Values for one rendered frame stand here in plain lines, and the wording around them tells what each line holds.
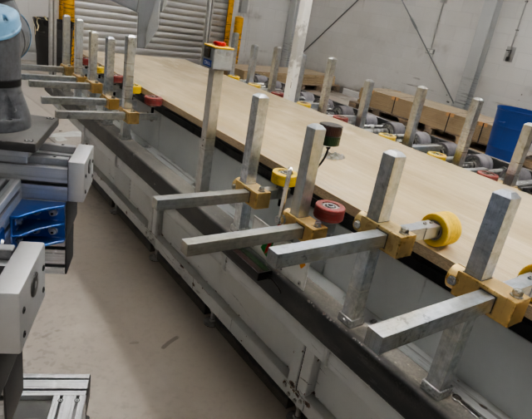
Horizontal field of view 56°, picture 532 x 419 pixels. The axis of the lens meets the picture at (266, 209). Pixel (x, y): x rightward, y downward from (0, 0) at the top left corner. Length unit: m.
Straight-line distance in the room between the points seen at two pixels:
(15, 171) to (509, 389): 1.15
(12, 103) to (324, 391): 1.26
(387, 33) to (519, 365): 9.05
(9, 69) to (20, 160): 0.18
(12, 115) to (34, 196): 0.17
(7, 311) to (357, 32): 10.00
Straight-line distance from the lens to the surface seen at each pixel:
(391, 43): 9.93
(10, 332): 0.70
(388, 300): 1.40
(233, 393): 2.01
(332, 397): 1.75
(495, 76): 8.86
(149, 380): 2.03
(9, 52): 1.12
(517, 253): 1.37
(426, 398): 1.09
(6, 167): 1.15
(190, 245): 1.08
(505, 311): 0.95
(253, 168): 1.46
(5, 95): 1.13
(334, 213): 1.28
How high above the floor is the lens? 1.35
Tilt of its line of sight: 22 degrees down
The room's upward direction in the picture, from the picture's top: 10 degrees clockwise
